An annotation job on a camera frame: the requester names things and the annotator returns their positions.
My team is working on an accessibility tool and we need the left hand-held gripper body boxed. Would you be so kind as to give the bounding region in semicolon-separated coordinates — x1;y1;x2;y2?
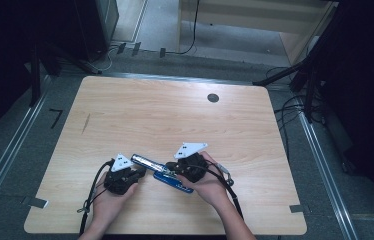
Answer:
104;153;139;196

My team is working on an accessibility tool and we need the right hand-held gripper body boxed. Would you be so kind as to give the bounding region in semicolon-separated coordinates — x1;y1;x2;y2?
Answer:
173;142;209;184

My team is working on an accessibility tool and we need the blue stapler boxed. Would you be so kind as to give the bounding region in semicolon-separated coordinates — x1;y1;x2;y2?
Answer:
130;153;195;195

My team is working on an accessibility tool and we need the person's right hand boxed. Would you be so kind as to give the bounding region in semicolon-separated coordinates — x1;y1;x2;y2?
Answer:
175;150;233;209

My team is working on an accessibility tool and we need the person's left hand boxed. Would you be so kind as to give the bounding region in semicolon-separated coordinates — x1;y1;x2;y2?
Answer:
92;171;140;228

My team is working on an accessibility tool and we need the black metal stand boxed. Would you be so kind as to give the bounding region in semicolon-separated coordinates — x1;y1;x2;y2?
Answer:
253;43;329;124
29;39;103;108

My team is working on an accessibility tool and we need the dark cabinet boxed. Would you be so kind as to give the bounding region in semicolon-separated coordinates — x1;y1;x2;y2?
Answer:
74;0;120;63

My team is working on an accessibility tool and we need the light wooden furniture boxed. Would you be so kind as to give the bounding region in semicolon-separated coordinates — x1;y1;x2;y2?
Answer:
178;0;339;66

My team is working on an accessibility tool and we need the black curtain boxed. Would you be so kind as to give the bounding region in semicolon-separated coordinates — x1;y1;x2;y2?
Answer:
308;0;374;214
0;0;86;148

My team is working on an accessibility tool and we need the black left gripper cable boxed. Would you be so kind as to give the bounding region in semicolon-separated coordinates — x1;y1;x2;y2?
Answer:
78;159;116;236

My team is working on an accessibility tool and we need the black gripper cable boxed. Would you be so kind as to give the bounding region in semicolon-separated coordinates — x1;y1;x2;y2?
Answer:
78;159;116;236
201;159;245;221

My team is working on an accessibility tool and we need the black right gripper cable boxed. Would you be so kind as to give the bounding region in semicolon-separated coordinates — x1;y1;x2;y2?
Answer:
201;159;245;221

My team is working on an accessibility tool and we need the metal floor rail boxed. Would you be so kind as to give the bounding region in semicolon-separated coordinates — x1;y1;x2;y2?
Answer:
99;72;254;86
0;74;53;231
296;109;361;240

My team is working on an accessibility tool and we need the black floor cable bundle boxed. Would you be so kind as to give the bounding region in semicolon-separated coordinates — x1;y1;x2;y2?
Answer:
272;94;326;162

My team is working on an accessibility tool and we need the white floor cable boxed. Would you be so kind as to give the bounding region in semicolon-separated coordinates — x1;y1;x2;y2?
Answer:
93;46;123;73

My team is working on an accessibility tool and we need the black floor cable loop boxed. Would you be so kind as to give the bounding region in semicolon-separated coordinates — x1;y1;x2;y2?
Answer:
265;65;293;82

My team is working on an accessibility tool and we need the black hanging cable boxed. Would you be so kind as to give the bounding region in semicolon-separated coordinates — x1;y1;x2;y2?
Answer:
167;0;202;56

